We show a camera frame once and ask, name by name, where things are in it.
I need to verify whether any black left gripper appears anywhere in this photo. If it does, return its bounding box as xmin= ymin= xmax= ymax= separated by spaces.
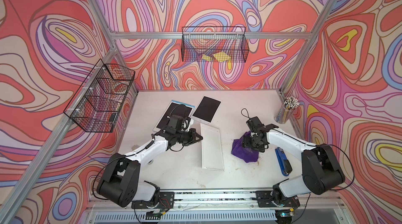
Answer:
xmin=174 ymin=128 xmax=203 ymax=146

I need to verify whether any purple microfiber cloth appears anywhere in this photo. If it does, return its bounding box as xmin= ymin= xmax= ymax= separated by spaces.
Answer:
xmin=231 ymin=131 xmax=259 ymax=163

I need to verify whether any blue white drawing tablet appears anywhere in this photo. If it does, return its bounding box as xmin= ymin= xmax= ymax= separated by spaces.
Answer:
xmin=153 ymin=100 xmax=195 ymax=132

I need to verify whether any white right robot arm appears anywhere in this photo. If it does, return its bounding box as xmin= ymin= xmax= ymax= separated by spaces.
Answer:
xmin=242 ymin=117 xmax=345 ymax=201

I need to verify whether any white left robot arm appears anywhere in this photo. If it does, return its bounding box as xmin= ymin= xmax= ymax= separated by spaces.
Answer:
xmin=93 ymin=115 xmax=203 ymax=208

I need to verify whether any cup of coloured pencils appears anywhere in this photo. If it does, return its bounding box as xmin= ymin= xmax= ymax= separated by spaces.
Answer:
xmin=274 ymin=96 xmax=299 ymax=124

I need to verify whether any blue black tape roll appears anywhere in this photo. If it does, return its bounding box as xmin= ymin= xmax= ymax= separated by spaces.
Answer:
xmin=275 ymin=147 xmax=293 ymax=176

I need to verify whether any yellow cloth in basket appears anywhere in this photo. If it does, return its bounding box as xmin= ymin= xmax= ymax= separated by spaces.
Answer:
xmin=201 ymin=51 xmax=231 ymax=62

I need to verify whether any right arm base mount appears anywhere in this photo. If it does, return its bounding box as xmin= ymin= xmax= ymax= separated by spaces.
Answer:
xmin=252 ymin=184 xmax=300 ymax=209

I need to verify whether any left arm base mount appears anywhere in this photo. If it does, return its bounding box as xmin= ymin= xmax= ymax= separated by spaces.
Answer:
xmin=131 ymin=181 xmax=175 ymax=210

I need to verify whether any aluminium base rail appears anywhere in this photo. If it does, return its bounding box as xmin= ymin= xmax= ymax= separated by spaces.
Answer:
xmin=79 ymin=188 xmax=355 ymax=224

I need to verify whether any black wire basket left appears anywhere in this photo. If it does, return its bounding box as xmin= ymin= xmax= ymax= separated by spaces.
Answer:
xmin=63 ymin=60 xmax=135 ymax=133

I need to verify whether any black wire basket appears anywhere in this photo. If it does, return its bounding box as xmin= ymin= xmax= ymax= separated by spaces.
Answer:
xmin=63 ymin=60 xmax=135 ymax=133
xmin=181 ymin=25 xmax=249 ymax=63

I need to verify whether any black wire basket back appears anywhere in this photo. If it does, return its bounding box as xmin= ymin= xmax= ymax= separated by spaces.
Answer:
xmin=181 ymin=25 xmax=249 ymax=63

